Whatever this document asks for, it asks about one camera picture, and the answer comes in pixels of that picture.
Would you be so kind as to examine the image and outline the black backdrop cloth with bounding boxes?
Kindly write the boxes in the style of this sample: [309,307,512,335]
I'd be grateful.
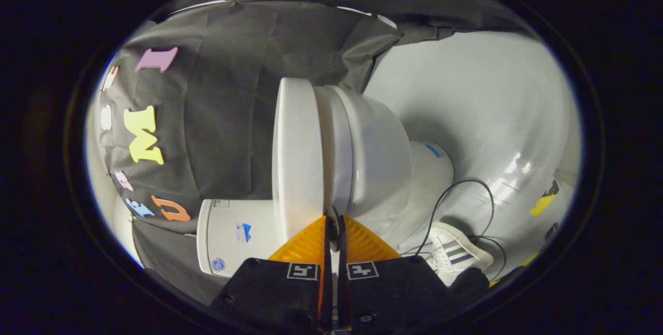
[96,0,524,304]

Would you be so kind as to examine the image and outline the thin black cable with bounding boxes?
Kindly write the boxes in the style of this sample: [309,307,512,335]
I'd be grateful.
[399,179,507,281]

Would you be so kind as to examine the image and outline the yellow and black scrap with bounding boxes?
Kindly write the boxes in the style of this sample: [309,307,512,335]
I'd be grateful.
[529,180,560,217]

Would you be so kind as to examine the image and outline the white toilet tank cover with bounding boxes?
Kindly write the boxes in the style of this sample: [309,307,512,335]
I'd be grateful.
[197,199,213,273]

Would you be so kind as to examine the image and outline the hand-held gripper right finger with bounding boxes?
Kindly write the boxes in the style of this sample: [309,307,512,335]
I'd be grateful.
[337,214,463,333]

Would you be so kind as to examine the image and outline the person's white sneaker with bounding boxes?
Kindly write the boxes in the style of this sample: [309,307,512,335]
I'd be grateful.
[426,221,494,286]

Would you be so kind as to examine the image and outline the white ceramic toilet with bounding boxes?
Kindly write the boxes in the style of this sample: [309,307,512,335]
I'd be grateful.
[197,85,455,278]

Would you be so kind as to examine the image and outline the white toilet lid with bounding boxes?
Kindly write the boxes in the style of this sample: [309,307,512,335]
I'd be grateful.
[272,77,324,242]

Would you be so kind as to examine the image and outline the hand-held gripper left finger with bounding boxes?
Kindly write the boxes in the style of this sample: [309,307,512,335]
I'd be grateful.
[210,214,335,333]

